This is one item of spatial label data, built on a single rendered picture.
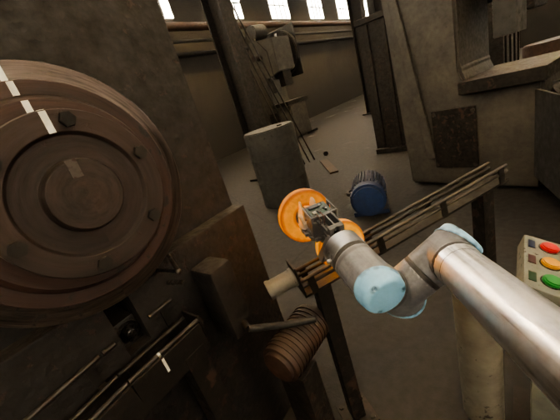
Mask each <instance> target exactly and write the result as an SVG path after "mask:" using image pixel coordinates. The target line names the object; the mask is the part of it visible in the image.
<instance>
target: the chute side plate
mask: <svg viewBox="0 0 560 420"><path fill-rule="evenodd" d="M202 344H203V345H204V347H205V348H206V350H207V351H208V350H209V349H210V348H211V346H210V344H209V342H208V340H207V338H206V336H205V334H204V332H203V329H202V327H201V325H200V323H198V324H197V325H196V326H195V327H193V328H192V329H191V330H190V331H189V332H188V333H187V334H186V335H185V336H184V337H182V338H181V339H180V340H179V341H178V342H177V343H176V344H175V345H174V346H173V347H171V348H170V349H169V350H168V351H167V352H166V353H165V354H164V355H163V356H162V357H160V358H159V359H158V360H157V361H156V362H155V363H154V364H153V365H152V366H151V367H150V368H149V369H148V370H147V371H146V372H145V373H144V374H143V375H142V376H141V377H139V378H138V379H137V380H136V381H135V382H134V383H133V384H132V387H133V388H134V390H135V391H136V392H134V391H133V389H132V388H131V387H129V388H128V389H127V390H126V391H125V392H124V393H123V394H122V395H121V396H120V397H119V398H118V399H117V400H116V401H115V402H114V403H113V404H112V405H111V406H110V407H109V408H108V409H107V410H106V411H105V412H104V413H103V414H102V416H101V417H100V418H99V419H98V420H143V419H144V418H145V417H146V416H147V415H148V413H149V412H150V411H151V410H152V409H153V408H154V407H155V406H156V405H157V404H158V403H159V402H160V401H161V399H162V398H163V397H164V396H165V395H166V394H167V393H168V392H169V391H170V390H171V389H172V388H173V387H174V386H175V385H176V384H177V383H178V382H179V381H180V380H181V378H182V377H183V376H184V375H185V374H186V373H187V372H188V371H189V368H188V366H187V364H186V363H185V361H186V360H187V359H188V358H189V357H190V356H191V355H192V354H193V353H194V352H195V351H196V350H197V349H198V348H199V347H200V346H201V345H202ZM163 358H164V360H165V361H166V363H167V365H168V366H169V368H170V371H169V372H168V370H167V369H166V368H165V366H164V364H163V361H162V359H163Z"/></svg>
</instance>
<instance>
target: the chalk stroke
mask: <svg viewBox="0 0 560 420"><path fill-rule="evenodd" d="M0 80H1V82H2V81H8V78H7V77H6V75H5V73H4V71H3V70H2V68H1V66H0ZM5 83H6V84H7V86H8V88H9V90H10V92H11V93H12V95H13V96H17V95H20V93H19V91H18V90H17V88H16V86H15V84H14V82H13V81H8V82H5ZM20 102H21V103H22V105H23V107H24V108H25V110H26V112H27V113H31V112H34V111H33V108H32V107H31V105H30V103H29V101H28V100H25V101H20ZM38 114H39V116H40V118H41V119H42V121H43V123H44V125H45V127H46V129H47V130H48V132H49V134H51V133H56V130H55V128H54V126H53V124H52V123H51V121H50V119H49V117H48V115H47V113H46V112H45V110H44V111H40V112H38Z"/></svg>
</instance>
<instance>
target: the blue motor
mask: <svg viewBox="0 0 560 420"><path fill-rule="evenodd" d="M387 195H388V191H387V184H386V181H385V178H383V175H382V176H381V173H378V172H375V170H374V171H372V169H371V170H367V171H365V170H364V171H363V172H362V171H361V172H360V173H358V174H357V175H356V176H355V177H354V178H353V181H352V186H351V192H350V198H351V205H352V208H353V209H354V210H355V211H354V216H355V218H356V217H362V216H373V215H376V214H381V213H390V208H389V201H388V196H387Z"/></svg>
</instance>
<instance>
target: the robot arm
mask: <svg viewBox="0 0 560 420"><path fill-rule="evenodd" d="M329 204H330V205H331V206H332V207H333V209H331V208H330V207H329ZM298 206H299V209H298V219H299V228H300V231H301V232H302V233H303V234H304V235H305V237H309V238H311V241H315V242H316V243H318V242H321V243H322V247H321V249H320V252H319V254H318V255H317V256H318V258H319V260H320V262H321V263H324V262H327V264H330V265H331V266H332V267H333V269H334V270H335V272H336V273H337V274H338V276H339V277H340V278H341V279H342V280H343V281H344V282H345V284H346V285H347V286H348V288H349V289H350V290H351V292H352V293H353V294H354V296H355V298H356V299H357V301H358V302H359V303H360V304H361V305H362V306H363V307H365V308H366V309H367V310H368V311H369V312H371V313H385V312H387V313H388V314H390V315H392V316H394V317H396V318H415V317H416V316H417V315H419V314H420V313H421V312H422V311H423V309H424V308H425V306H426V302H427V298H429V297H430V296H431V295H432V294H434V293H435V292H436V291H437V290H438V289H439V288H441V287H442V286H443V285H444V284H445V285H446V286H447V287H448V289H449V290H450V291H451V292H452V293H453V294H454V295H455V296H456V298H457V299H458V300H459V301H460V302H461V303H462V304H463V306H464V307H465V308H466V309H467V310H468V311H469V312H470V313H471V314H472V315H473V316H474V317H475V318H476V319H477V320H478V321H479V323H480V324H481V325H482V326H483V327H484V328H485V329H486V330H487V332H488V333H489V334H490V335H491V336H492V337H493V338H494V340H495V341H496V342H497V343H498V344H499V345H500V346H501V347H502V349H503V350H504V351H505V352H506V353H507V354H508V355H509V357H510V358H511V359H512V360H513V361H514V362H515V363H516V364H517V365H518V366H519V367H520V368H521V369H522V370H523V371H524V373H525V374H526V375H527V376H528V377H529V378H530V379H531V380H532V382H533V383H534V384H535V385H536V386H537V387H538V388H539V389H540V391H541V392H542V393H543V394H544V395H545V396H546V397H547V399H548V400H549V401H550V402H551V403H552V404H553V405H554V406H555V408H556V409H557V410H558V411H559V412H560V307H559V306H557V305H556V304H555V303H553V302H551V301H550V300H548V299H547V298H545V297H544V296H543V295H542V294H540V293H539V292H537V291H535V290H534V289H532V288H531V287H529V286H528V285H527V284H526V283H524V282H522V281H521V280H519V279H518V278H516V277H515V276H513V275H512V274H511V273H510V272H508V271H506V270H505V269H503V268H502V267H500V266H499V265H497V264H496V263H495V262H493V261H492V260H490V259H489V258H488V257H486V256H484V255H483V254H482V253H483V248H482V246H481V245H480V244H479V243H478V242H477V241H476V240H475V239H474V238H473V237H471V236H470V235H469V234H467V233H466V232H464V231H463V230H462V229H461V228H458V227H457V226H455V225H453V224H451V223H445V224H443V225H442V226H441V227H440V228H438V229H436V230H435V231H434V232H433V234H432V235H431V236H429V237H428V238H427V239H426V240H425V241H424V242H422V243H421V244H420V245H419V246H418V247H417V248H415V249H414V250H413V251H412V252H411V253H410V254H409V255H407V257H405V258H404V259H403V260H402V261H401V262H400V263H399V264H398V265H397V266H396V267H392V266H391V265H389V264H388V263H386V262H385V261H384V260H383V259H381V258H380V257H379V256H378V255H377V254H376V253H375V252H374V251H373V250H372V249H371V248H370V247H369V246H368V245H367V244H366V243H365V242H364V241H363V240H362V239H361V238H360V237H359V236H358V235H357V234H356V233H355V232H354V231H352V230H346V229H344V224H343V223H342V222H341V221H340V220H339V219H338V209H337V208H336V207H335V206H334V205H332V204H331V203H330V202H329V201H328V200H327V199H326V203H325V202H324V201H321V202H318V203H316V202H315V200H314V198H313V197H310V203H309V206H303V205H302V204H301V203H300V202H298Z"/></svg>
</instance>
